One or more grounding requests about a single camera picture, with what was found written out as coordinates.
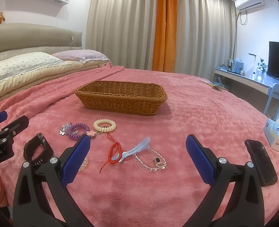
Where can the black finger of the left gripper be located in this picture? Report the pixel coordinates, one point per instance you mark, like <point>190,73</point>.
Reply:
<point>14,128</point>

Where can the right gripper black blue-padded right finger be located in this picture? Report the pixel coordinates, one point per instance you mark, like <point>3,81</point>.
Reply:
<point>245,206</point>

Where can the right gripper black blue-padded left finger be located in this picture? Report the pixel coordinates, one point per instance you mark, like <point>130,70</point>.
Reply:
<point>31,207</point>

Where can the black smart watch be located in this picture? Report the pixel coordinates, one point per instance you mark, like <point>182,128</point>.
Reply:
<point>37,151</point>

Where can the light blue hair clip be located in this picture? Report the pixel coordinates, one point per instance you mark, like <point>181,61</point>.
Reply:
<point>121,156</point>

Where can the cream quilt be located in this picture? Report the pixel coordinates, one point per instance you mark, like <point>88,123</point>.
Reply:
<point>21,82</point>

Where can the black smartphone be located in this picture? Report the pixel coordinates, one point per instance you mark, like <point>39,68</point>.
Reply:
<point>261,160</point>

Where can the silver butterfly charm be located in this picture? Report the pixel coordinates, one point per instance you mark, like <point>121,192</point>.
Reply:
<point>64,128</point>

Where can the pink star charm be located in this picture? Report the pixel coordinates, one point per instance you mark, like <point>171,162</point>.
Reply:
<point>91,133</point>

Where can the white floral pillow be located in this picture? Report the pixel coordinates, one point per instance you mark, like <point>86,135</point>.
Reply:
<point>26,63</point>

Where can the beige padded headboard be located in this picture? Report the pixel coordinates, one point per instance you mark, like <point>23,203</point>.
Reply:
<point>21,38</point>

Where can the pink fleece blanket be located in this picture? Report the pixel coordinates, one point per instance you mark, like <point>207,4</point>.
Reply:
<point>140,174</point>

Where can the tissue box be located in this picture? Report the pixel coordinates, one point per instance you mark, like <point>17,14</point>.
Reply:
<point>271,130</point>

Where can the lilac pillow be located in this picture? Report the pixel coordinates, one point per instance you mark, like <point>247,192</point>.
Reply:
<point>82,56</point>

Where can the brown wicker basket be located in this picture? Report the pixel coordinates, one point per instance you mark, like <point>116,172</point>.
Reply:
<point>136,98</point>

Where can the white desk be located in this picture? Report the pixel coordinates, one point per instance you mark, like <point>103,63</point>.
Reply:
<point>261,87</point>

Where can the small items on bed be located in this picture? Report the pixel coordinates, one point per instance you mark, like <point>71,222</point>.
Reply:
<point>214,86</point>

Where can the white vase with plant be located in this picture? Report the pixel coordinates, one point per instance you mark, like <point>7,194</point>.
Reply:
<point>261,71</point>

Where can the beige curtain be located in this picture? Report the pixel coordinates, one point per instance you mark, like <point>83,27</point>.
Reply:
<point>124,30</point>

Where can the orange curtain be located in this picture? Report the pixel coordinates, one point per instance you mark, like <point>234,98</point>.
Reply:
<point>164,52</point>

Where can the white air conditioner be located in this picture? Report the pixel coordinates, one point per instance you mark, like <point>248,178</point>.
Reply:
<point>246,5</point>

